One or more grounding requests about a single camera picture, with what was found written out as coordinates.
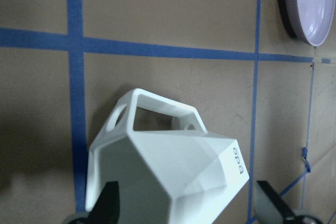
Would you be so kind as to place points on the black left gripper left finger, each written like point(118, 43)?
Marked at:
point(107, 206)

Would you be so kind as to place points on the white faceted cup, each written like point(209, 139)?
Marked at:
point(169, 167)

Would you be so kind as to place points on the brown paper table cover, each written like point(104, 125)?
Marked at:
point(65, 63)

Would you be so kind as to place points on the lilac plate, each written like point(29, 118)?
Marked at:
point(308, 20)

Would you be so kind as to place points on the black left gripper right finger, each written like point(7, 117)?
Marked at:
point(270, 208)

